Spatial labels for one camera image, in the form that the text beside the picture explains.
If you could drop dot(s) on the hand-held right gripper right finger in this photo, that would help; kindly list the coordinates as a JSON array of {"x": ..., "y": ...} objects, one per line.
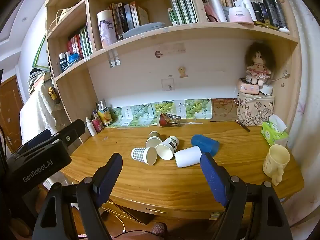
[{"x": 212, "y": 177}]

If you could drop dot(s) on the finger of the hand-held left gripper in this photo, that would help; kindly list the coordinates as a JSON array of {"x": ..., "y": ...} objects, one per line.
[
  {"x": 37, "y": 138},
  {"x": 72, "y": 130}
]

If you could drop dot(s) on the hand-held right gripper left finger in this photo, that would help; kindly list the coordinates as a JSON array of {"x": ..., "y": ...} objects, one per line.
[{"x": 108, "y": 177}]

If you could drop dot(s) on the white plastic cup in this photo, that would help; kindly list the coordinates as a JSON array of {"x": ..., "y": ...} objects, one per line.
[{"x": 187, "y": 156}]

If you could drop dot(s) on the blue plastic cup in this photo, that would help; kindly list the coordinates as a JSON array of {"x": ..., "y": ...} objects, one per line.
[{"x": 203, "y": 142}]

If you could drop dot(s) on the checked paper cup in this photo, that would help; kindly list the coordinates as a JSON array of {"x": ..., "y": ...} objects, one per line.
[{"x": 140, "y": 154}]

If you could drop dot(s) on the leaf print white paper cup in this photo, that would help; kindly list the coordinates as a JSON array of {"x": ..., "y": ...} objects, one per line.
[{"x": 166, "y": 150}]

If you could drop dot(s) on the brown rim paper cup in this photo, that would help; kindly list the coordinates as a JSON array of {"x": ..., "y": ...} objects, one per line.
[{"x": 153, "y": 140}]

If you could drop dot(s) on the red brown printed paper cup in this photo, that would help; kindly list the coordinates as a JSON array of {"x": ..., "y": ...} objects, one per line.
[{"x": 170, "y": 120}]

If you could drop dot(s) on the white spray bottle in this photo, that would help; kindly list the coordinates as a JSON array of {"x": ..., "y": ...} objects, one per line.
[{"x": 91, "y": 128}]

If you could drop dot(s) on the white draped cloth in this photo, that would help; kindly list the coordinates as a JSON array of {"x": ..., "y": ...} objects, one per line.
[{"x": 37, "y": 110}]

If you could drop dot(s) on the yellow tube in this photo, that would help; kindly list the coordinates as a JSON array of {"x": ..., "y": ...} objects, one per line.
[{"x": 106, "y": 116}]

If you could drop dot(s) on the wooden door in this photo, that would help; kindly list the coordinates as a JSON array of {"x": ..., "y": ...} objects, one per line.
[{"x": 8, "y": 110}]

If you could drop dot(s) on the wooden bookshelf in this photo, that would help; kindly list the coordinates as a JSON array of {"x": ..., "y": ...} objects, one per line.
[{"x": 75, "y": 87}]

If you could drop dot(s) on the grape print card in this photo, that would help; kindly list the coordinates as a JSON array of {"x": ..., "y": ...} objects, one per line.
[
  {"x": 197, "y": 107},
  {"x": 120, "y": 116},
  {"x": 163, "y": 107},
  {"x": 140, "y": 112}
]

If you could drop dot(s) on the dark pen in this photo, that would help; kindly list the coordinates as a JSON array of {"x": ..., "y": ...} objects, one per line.
[{"x": 242, "y": 125}]

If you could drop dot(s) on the cream ceramic mug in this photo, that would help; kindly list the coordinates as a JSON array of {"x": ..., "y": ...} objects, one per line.
[{"x": 276, "y": 161}]

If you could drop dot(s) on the brown cartoon paper bag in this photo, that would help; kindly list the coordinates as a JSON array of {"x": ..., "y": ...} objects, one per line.
[{"x": 223, "y": 110}]

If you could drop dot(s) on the dark small bottle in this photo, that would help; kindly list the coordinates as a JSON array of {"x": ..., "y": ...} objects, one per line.
[{"x": 62, "y": 62}]

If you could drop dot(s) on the green tissue pack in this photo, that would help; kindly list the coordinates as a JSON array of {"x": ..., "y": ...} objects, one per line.
[{"x": 272, "y": 132}]

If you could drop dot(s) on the printed canvas bag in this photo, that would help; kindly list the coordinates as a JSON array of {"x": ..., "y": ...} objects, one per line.
[{"x": 255, "y": 111}]

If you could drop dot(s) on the row of red green books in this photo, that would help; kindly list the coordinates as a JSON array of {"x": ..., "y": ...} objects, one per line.
[{"x": 80, "y": 42}]

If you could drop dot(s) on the pink spotted box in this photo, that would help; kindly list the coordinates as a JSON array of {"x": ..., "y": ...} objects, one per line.
[{"x": 247, "y": 88}]

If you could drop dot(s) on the white round device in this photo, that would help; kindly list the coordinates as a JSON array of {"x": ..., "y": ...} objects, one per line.
[{"x": 266, "y": 90}]

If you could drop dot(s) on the floral print flask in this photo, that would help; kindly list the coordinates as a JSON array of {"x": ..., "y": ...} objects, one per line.
[{"x": 106, "y": 28}]

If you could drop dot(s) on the brown-haired rag doll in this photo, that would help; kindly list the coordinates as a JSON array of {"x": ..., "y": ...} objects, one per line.
[{"x": 258, "y": 65}]

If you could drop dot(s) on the grey fabric pouch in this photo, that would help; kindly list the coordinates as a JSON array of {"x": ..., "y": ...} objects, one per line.
[{"x": 143, "y": 28}]

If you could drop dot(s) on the row of dark-spine books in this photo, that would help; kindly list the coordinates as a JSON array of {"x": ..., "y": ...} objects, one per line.
[{"x": 127, "y": 16}]

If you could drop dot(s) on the row of green white books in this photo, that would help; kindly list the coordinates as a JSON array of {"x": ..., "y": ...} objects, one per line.
[{"x": 182, "y": 7}]

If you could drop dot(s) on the pink cream jar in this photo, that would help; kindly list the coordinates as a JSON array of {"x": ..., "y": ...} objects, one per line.
[{"x": 241, "y": 15}]

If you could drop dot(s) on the clear plastic roll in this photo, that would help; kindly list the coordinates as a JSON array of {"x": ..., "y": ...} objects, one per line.
[{"x": 213, "y": 3}]

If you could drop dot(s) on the row of black tubes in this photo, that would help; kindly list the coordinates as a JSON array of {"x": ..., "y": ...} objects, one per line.
[{"x": 272, "y": 11}]

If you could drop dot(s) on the white tall bottle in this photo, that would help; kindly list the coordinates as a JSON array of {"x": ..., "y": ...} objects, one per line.
[{"x": 246, "y": 1}]

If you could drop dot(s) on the clear adhesive wall hook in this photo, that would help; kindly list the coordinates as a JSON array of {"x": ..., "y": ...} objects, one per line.
[{"x": 169, "y": 84}]

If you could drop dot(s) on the dog wall sticker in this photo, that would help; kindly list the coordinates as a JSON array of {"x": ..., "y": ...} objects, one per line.
[{"x": 183, "y": 71}]

